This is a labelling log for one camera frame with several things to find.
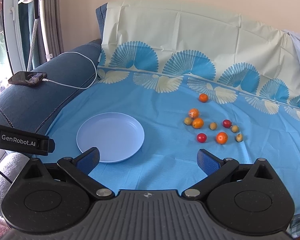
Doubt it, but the red cherry tomato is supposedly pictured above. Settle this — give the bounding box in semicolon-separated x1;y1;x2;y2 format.
222;119;232;128
196;133;207;143

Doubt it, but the tan longan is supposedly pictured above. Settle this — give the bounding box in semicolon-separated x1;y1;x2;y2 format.
235;134;243;142
184;117;193;126
209;122;217;131
231;125;239;133

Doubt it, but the plastic orange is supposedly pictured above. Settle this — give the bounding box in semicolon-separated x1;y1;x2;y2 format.
188;108;200;119

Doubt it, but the small orange mandarin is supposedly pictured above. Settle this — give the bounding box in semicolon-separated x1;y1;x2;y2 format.
198;93;209;102

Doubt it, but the blue denim sofa armrest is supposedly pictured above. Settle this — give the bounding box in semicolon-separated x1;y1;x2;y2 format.
0;40;101;139

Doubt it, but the white fluffy cushion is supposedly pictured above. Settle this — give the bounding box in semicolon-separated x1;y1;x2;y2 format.
0;153;29;217

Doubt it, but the light blue plate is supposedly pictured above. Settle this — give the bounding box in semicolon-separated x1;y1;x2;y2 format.
76;112;145;164

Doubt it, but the black smartphone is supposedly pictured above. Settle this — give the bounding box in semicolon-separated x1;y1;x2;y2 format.
8;71;47;87

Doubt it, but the blue patterned sofa cover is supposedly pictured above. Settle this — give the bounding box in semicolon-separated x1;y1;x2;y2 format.
43;0;300;217

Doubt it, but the grey curtain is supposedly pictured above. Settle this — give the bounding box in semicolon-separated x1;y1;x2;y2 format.
44;0;64;60

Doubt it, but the garment steamer stand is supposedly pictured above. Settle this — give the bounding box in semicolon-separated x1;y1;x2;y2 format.
18;0;49;71

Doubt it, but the white charging cable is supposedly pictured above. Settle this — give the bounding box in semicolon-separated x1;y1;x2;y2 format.
41;51;98;90

